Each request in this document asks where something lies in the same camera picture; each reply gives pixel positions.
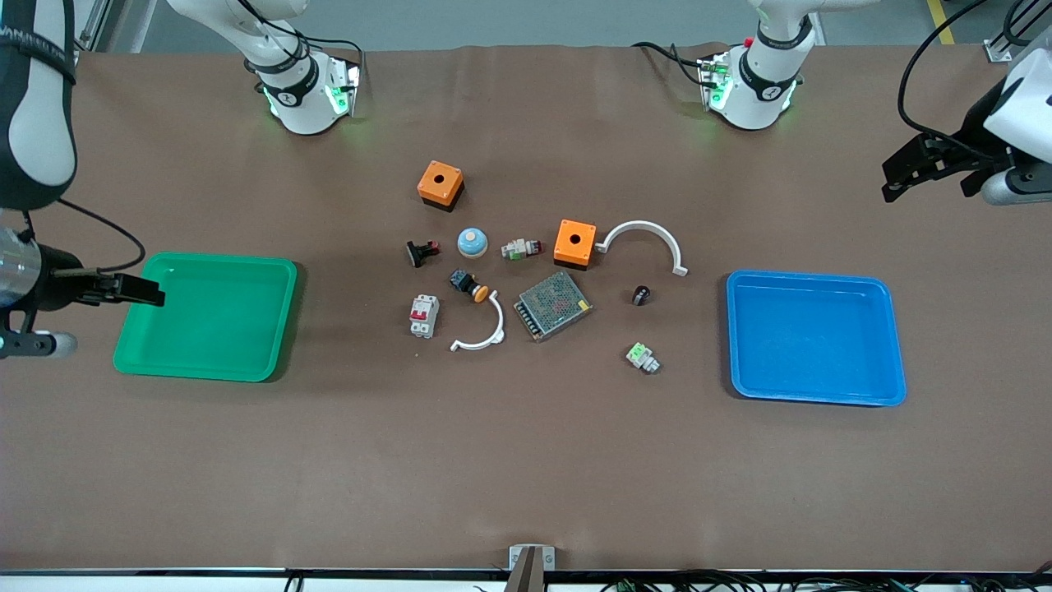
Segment large white curved bracket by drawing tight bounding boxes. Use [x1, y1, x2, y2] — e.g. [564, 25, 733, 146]
[594, 220, 689, 277]

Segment silver left base connector box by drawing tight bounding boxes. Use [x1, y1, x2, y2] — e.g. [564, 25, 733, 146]
[698, 51, 734, 113]

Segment grey metal table bracket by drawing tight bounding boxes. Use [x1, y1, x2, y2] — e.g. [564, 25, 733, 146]
[508, 544, 556, 571]

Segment orange black button box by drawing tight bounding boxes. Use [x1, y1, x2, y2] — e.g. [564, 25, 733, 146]
[417, 160, 466, 213]
[553, 219, 598, 271]

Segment aluminium frame profile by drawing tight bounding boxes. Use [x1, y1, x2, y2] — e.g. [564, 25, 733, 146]
[982, 0, 1038, 65]
[74, 0, 113, 55]

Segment brown table mat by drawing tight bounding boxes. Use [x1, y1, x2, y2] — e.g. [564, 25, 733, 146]
[0, 43, 1052, 573]

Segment green plastic tray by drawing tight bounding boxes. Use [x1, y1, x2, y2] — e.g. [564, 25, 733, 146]
[113, 252, 298, 383]

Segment silver base connector box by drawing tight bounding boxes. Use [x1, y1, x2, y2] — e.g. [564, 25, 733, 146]
[698, 51, 734, 113]
[325, 58, 363, 118]

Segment white red circuit breaker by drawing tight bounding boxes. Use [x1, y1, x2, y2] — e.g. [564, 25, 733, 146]
[409, 294, 441, 340]

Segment black left base cable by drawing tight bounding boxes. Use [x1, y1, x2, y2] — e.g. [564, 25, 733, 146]
[631, 41, 713, 88]

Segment small white curved bracket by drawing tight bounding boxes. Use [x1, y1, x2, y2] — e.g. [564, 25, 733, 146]
[450, 294, 505, 353]

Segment brown metal strut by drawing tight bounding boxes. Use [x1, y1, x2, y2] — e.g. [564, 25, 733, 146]
[503, 548, 547, 592]

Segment black base cable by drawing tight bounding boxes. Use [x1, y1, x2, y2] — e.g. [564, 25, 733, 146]
[243, 0, 367, 68]
[631, 41, 713, 88]

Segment black right base cable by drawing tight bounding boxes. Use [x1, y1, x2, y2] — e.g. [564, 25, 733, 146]
[243, 0, 367, 68]

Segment metal mesh power supply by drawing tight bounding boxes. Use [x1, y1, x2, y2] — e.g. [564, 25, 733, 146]
[514, 271, 593, 342]

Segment silver right base connector box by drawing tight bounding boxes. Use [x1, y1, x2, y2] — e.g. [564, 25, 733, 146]
[325, 58, 363, 118]

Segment blue plastic tray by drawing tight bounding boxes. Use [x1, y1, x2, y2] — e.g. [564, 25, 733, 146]
[726, 269, 907, 408]

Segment black button with orange head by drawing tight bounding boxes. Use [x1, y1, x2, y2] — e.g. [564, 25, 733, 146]
[449, 269, 491, 303]

